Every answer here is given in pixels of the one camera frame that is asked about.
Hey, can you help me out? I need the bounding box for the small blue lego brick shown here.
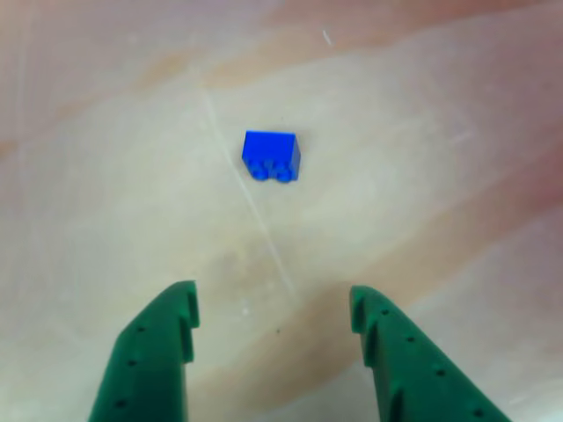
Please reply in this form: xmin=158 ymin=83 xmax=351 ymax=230
xmin=240 ymin=129 xmax=303 ymax=184

